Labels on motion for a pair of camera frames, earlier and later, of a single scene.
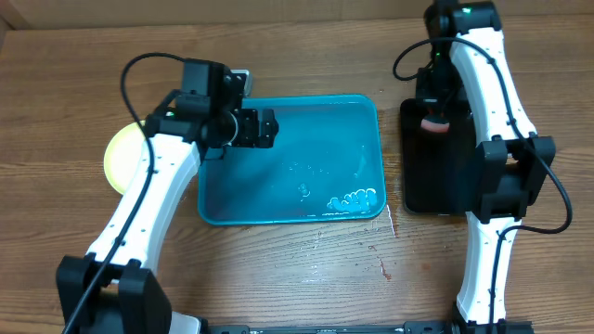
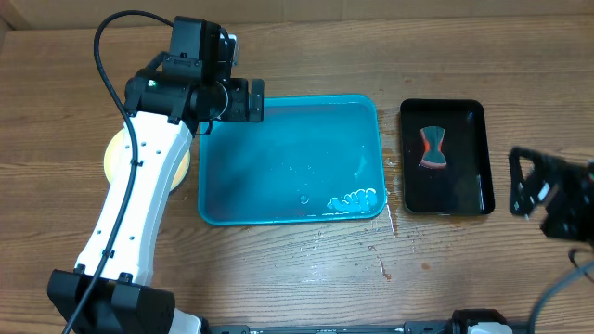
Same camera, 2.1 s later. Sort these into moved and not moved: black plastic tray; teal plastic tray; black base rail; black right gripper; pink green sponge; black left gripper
Moved: black right gripper; black left gripper; pink green sponge
Not moved: black plastic tray; black base rail; teal plastic tray
